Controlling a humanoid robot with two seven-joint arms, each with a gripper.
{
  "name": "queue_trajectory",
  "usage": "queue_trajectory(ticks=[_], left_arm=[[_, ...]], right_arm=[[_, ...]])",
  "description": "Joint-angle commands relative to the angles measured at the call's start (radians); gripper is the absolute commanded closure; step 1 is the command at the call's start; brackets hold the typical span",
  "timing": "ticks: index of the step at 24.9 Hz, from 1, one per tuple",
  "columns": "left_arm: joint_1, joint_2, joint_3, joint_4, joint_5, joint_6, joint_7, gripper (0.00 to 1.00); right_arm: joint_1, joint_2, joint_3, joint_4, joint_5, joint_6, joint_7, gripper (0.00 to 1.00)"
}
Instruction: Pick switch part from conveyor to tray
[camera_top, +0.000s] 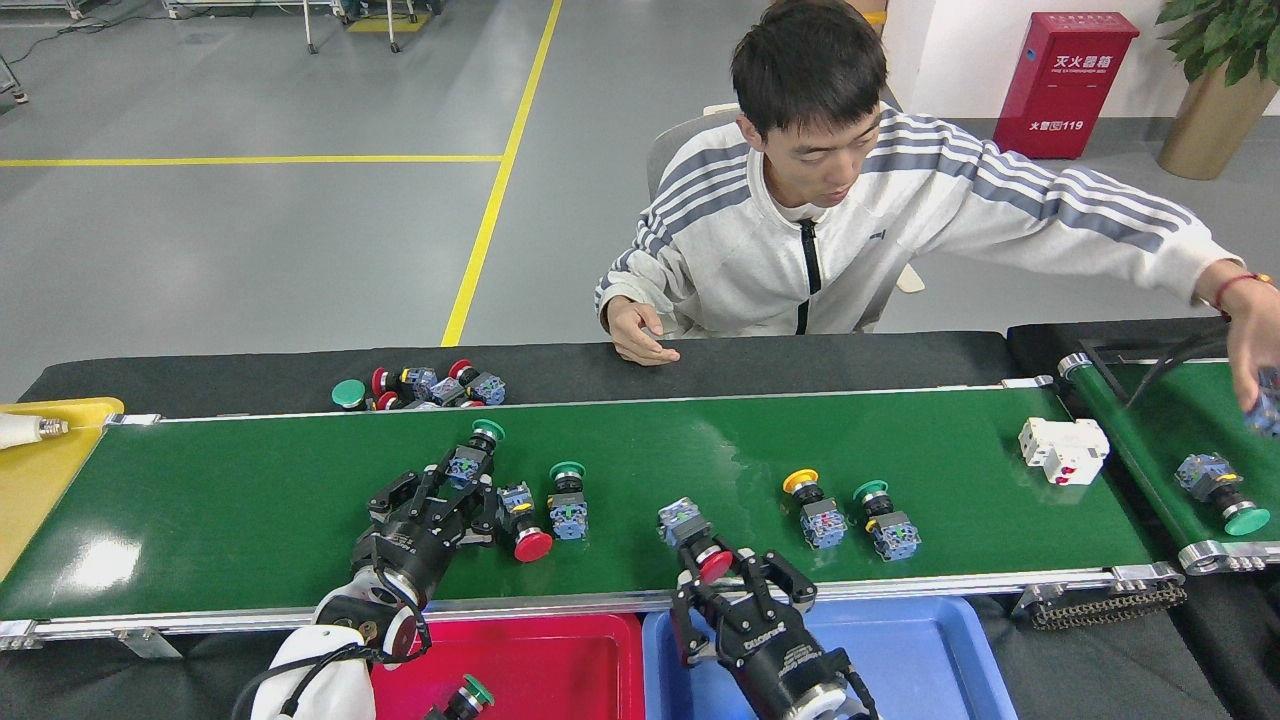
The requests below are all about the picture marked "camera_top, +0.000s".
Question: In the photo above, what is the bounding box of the person's left hand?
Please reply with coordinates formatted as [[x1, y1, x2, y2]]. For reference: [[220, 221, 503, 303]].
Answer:
[[1222, 283, 1280, 413]]

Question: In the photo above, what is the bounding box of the short green conveyor belt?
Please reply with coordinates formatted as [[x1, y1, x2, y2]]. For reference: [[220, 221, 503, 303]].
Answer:
[[1058, 352, 1280, 576]]

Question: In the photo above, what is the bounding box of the long green conveyor belt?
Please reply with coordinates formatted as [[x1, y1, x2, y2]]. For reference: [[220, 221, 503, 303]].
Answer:
[[0, 376, 1186, 656]]

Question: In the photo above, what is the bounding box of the potted plant in brass pot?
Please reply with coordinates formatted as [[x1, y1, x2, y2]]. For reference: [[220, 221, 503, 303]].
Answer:
[[1155, 0, 1280, 182]]

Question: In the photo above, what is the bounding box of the red fire extinguisher box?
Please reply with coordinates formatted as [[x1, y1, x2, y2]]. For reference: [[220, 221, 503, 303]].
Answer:
[[992, 11, 1141, 161]]

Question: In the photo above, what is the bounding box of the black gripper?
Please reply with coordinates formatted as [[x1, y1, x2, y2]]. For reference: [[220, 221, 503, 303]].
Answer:
[[668, 548, 851, 720], [350, 462, 518, 609]]

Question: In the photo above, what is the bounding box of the yellow push button switch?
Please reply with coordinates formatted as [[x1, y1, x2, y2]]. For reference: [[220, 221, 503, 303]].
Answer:
[[782, 468, 849, 550]]

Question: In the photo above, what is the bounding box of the red plastic tray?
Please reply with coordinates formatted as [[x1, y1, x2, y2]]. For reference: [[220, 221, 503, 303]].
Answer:
[[370, 612, 646, 720]]

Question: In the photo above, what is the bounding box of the yellow plastic tray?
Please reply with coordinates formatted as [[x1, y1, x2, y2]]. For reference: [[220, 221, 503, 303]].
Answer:
[[0, 397, 126, 583]]

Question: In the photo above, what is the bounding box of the blue plastic tray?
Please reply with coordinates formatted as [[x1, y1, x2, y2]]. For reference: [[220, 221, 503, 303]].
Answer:
[[642, 596, 1019, 720]]

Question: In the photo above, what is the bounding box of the person's right hand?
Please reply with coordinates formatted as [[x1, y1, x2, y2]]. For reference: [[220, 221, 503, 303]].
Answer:
[[605, 296, 682, 367]]

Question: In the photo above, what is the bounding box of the black cable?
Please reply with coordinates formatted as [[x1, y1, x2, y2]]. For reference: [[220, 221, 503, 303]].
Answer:
[[1125, 330, 1236, 409]]

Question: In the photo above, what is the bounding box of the white circuit breaker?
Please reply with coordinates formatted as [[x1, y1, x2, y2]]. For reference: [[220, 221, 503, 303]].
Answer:
[[1018, 417, 1111, 486]]

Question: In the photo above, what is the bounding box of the white light bulb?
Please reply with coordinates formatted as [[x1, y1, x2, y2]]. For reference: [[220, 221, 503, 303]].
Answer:
[[0, 413, 69, 450]]

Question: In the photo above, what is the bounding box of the white stand on wheels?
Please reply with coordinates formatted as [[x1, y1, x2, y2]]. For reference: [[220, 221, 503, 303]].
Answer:
[[300, 0, 421, 55]]

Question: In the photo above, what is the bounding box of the black conveyor drive chain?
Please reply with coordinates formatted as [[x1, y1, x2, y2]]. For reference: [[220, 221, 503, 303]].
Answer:
[[1030, 585, 1189, 631]]

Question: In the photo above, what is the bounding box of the person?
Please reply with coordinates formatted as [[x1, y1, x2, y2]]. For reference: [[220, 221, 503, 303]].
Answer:
[[594, 0, 1246, 338]]

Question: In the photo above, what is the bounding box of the black table cloth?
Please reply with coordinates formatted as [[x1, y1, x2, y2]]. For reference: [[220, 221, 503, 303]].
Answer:
[[1005, 318, 1280, 720], [0, 330, 1231, 720]]

